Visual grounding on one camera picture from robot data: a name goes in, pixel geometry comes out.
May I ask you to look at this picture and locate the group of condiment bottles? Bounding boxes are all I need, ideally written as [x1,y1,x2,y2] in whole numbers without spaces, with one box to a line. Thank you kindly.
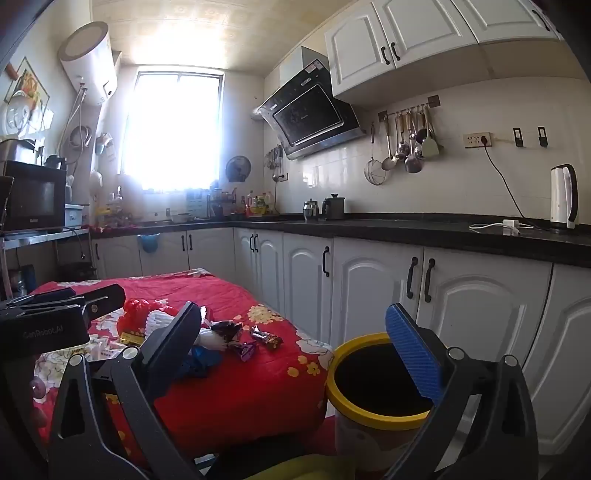
[245,190,274,218]

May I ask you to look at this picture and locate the white electric kettle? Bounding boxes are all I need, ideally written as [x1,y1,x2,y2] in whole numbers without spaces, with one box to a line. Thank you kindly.
[549,164,581,230]

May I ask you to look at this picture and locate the black microwave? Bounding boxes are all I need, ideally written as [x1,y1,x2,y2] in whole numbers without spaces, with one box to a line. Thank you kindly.
[2,160,68,233]

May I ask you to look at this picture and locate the white charger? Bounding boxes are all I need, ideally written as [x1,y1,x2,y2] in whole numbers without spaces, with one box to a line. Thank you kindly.
[468,220,533,236]

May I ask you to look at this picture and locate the blue wrapper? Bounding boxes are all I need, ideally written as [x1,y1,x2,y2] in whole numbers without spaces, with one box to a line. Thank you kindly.
[178,344,223,379]

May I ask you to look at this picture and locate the brown snack bar wrapper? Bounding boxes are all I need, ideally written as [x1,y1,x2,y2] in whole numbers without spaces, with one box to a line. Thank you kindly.
[249,325,283,352]

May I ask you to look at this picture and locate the dark shiny wrapper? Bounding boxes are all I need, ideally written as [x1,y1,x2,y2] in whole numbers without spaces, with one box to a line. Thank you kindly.
[210,320,243,344]

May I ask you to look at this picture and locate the kitchen window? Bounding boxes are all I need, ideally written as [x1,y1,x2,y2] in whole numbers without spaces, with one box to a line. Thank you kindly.
[121,65,225,193]

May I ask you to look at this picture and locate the black pot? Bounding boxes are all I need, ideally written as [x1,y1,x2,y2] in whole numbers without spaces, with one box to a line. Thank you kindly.
[322,193,347,221]

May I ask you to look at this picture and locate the white paper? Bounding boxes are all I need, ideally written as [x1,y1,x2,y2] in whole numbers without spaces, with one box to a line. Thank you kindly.
[147,307,214,334]

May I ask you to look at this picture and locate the row of white cabinet doors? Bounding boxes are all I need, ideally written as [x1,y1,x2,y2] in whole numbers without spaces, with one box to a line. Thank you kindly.
[90,226,591,459]

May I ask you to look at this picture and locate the steel shelf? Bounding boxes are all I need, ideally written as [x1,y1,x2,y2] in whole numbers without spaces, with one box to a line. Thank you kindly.
[0,226,91,297]

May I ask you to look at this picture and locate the black power cable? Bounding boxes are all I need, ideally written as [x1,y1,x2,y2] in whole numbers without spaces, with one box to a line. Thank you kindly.
[480,138,551,230]

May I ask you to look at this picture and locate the wire skimmer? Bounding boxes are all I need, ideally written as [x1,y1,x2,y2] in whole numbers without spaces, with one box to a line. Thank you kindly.
[364,122,387,186]

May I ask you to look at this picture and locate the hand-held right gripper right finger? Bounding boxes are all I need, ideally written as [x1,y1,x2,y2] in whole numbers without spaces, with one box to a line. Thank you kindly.
[383,302,553,480]

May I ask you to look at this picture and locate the small wall fan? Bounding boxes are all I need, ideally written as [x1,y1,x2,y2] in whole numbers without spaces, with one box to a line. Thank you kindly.
[225,155,253,184]

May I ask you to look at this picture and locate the red floral blanket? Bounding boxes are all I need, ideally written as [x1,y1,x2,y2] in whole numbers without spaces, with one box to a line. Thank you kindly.
[28,268,334,462]

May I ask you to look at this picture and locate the white water heater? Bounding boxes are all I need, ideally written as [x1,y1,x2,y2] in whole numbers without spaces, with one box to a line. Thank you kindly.
[58,22,119,108]

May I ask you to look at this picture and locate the large steel ladle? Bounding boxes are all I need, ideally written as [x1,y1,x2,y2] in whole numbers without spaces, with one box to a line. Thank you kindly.
[404,111,424,175]

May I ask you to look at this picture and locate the small hanging utensils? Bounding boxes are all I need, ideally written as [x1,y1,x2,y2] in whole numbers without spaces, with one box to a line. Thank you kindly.
[265,145,285,182]

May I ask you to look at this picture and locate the white upper cabinet door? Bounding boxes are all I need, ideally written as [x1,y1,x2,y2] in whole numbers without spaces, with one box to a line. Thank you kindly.
[369,0,479,71]
[324,0,398,99]
[450,0,562,45]

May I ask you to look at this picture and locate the yellow-rimmed waste bin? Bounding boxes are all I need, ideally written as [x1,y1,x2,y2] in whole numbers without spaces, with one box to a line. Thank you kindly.
[325,333,446,472]

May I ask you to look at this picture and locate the green spatula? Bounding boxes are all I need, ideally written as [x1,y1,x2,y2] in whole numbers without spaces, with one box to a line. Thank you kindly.
[421,108,444,159]

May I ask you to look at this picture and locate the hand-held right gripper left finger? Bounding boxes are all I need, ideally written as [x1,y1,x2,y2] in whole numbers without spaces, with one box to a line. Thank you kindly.
[48,301,205,480]

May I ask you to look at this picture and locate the wall poster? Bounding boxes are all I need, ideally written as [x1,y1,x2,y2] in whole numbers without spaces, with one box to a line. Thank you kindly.
[4,58,51,131]

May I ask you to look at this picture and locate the black countertop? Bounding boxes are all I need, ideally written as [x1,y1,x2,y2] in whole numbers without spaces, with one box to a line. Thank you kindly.
[90,212,591,269]

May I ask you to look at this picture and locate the black range hood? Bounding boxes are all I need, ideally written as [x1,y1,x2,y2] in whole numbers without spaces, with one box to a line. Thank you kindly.
[252,46,368,161]

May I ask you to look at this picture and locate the utensil wall rail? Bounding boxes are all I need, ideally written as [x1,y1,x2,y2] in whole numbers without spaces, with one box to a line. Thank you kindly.
[379,95,440,123]

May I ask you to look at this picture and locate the white leaflet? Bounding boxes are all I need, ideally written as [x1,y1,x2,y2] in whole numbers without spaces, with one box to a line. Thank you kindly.
[41,339,126,371]

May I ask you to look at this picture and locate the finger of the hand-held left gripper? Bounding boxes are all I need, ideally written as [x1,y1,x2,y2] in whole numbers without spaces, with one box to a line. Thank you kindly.
[69,283,127,320]
[7,287,78,309]

